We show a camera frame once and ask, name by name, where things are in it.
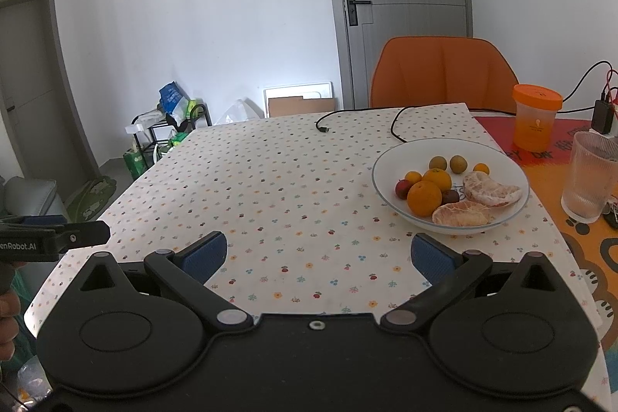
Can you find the large orange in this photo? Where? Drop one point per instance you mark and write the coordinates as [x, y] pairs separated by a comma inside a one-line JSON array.
[[424, 198]]

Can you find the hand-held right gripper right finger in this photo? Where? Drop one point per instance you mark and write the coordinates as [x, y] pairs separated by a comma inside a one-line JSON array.
[[432, 257]]

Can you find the cardboard sheet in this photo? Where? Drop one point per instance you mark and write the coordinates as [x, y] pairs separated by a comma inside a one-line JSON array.
[[302, 107]]

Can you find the black charger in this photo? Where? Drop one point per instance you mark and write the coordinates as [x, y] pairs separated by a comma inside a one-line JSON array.
[[603, 115]]

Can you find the white board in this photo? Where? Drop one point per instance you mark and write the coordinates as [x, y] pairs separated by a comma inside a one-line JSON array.
[[294, 87]]

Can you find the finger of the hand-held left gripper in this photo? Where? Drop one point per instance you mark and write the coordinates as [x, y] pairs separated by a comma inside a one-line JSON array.
[[46, 220], [87, 234]]

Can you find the green plastic bag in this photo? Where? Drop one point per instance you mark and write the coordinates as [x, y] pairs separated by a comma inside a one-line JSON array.
[[194, 110]]

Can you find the white plastic bag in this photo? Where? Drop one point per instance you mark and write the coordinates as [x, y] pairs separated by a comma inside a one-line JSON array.
[[239, 112]]

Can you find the black metal rack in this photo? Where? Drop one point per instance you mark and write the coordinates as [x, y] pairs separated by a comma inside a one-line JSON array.
[[203, 115]]

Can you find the blue plastic bag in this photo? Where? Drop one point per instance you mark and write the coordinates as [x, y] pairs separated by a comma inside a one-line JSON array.
[[174, 98]]

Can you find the orange chair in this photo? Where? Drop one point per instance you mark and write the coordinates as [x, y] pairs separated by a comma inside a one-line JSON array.
[[439, 71]]

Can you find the orange lidded jar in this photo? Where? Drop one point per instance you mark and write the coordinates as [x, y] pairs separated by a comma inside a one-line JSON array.
[[536, 122]]

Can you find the white plate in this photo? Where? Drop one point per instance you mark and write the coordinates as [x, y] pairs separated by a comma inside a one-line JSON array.
[[396, 161]]

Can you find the green box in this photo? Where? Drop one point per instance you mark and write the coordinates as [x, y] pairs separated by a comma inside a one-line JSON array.
[[135, 163]]

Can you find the crumpled clear plastic bag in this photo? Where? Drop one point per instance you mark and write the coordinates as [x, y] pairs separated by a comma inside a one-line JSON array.
[[36, 383]]

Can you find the red round fruit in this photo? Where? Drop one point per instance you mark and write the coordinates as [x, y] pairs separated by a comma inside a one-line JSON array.
[[401, 188]]

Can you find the pale peeled pomelo segment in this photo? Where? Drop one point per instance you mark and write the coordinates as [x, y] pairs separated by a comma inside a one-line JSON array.
[[492, 192]]

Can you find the small orange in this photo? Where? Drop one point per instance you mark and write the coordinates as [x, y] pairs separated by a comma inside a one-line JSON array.
[[413, 178]]

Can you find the orange patterned table mat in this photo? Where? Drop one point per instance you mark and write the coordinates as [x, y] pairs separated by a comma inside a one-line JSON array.
[[543, 185]]

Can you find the medium orange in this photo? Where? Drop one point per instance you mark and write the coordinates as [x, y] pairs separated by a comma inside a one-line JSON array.
[[438, 175]]

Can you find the dark interior door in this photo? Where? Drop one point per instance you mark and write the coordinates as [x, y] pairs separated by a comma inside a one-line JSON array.
[[34, 103]]

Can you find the teal cloth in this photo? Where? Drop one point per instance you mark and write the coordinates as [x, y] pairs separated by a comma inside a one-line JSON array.
[[24, 315]]

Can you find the green floor mat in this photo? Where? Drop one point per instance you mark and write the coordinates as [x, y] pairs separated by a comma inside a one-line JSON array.
[[91, 199]]

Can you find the dark brown round fruit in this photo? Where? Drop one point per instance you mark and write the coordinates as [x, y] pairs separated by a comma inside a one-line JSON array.
[[451, 196]]

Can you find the pinkish peeled pomelo segment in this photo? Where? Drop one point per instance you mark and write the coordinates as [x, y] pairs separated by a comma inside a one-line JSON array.
[[461, 215]]

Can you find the person's left hand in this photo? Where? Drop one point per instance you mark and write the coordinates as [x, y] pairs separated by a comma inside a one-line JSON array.
[[8, 320]]

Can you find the floral white tablecloth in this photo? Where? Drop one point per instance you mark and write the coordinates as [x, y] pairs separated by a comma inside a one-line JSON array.
[[270, 180]]

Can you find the yellow-green round fruit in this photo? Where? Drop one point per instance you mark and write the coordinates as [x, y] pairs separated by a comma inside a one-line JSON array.
[[438, 162], [456, 163]]

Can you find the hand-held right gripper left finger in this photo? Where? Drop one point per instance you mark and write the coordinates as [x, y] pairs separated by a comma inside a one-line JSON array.
[[205, 255]]

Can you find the frosted plastic cup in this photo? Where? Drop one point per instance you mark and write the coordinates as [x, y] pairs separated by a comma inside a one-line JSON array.
[[591, 180]]

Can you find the grey sofa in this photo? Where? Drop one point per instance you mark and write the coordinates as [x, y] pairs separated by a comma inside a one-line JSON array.
[[34, 195]]

